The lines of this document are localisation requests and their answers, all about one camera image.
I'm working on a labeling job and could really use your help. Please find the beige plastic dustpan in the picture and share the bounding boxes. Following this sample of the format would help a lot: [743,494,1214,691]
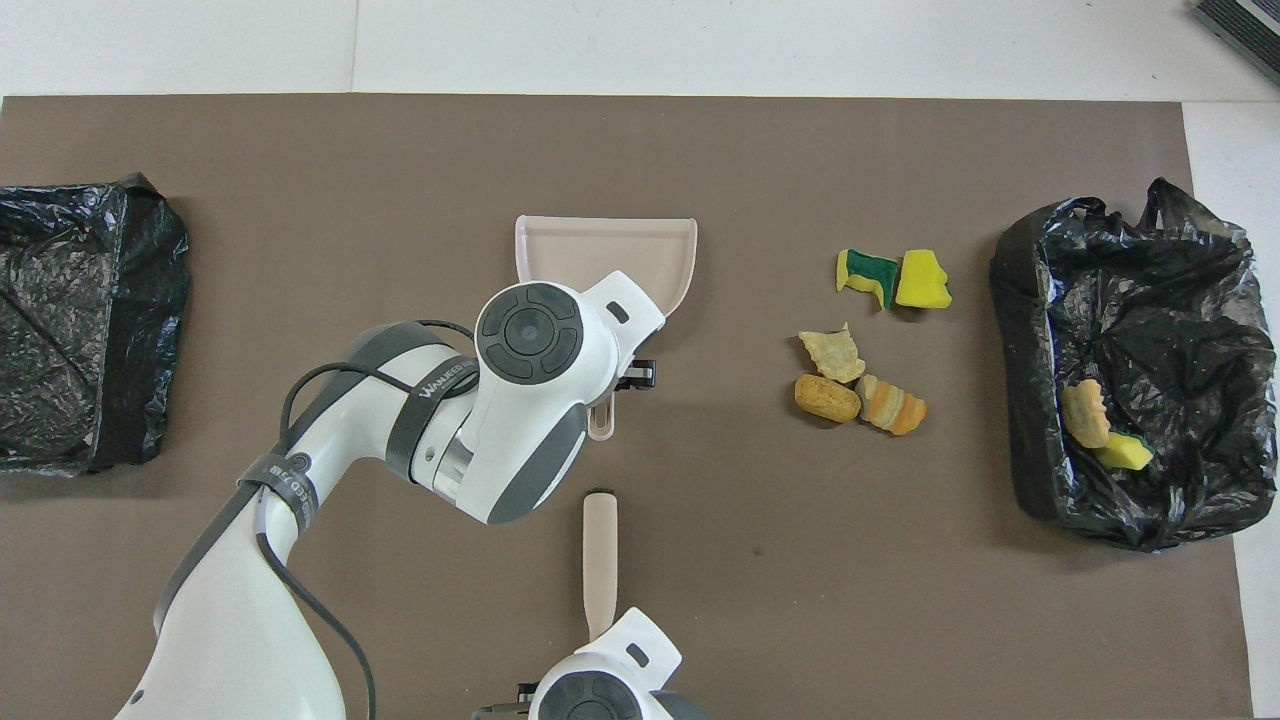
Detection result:
[515,214,699,441]

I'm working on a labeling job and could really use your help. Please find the beige hand brush black bristles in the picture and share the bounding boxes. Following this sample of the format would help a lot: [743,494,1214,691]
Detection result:
[583,492,619,641]

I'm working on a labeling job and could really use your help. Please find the golden brown bun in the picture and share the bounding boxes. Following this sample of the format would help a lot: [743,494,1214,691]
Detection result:
[795,374,862,423]

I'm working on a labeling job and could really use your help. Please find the pale torn bread piece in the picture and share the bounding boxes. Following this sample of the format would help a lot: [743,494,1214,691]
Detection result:
[798,322,867,385]

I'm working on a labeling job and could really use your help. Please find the green-topped yellow sponge piece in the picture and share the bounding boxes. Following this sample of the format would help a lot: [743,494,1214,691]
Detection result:
[836,248,901,311]

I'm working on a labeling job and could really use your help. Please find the orange striped bread roll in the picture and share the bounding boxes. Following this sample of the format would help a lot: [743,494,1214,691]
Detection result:
[856,375,928,437]

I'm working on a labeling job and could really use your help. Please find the large yellow sponge piece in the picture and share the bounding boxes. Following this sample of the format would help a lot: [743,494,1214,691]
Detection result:
[895,250,953,310]

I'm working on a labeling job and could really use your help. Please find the pale lumpy bread piece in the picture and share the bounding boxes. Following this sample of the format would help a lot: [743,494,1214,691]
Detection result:
[1060,379,1113,449]

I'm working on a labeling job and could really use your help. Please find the small yellow sponge wedge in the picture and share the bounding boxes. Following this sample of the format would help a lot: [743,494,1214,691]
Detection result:
[1093,430,1155,471]

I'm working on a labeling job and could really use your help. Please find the crumpled black trash bag bin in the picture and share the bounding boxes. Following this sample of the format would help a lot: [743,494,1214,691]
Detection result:
[988,178,1279,553]

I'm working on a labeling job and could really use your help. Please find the smooth black trash bag bin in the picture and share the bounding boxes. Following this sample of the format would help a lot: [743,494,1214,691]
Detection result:
[0,173,191,477]

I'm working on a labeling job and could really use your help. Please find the brown table mat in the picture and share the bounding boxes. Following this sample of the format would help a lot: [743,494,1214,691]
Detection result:
[0,95,1253,720]

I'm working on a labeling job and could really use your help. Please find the dark ribbed device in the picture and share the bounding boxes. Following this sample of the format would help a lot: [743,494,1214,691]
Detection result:
[1192,0,1280,86]

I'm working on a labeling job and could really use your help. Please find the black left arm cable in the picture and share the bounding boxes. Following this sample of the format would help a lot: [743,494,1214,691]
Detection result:
[255,320,476,720]

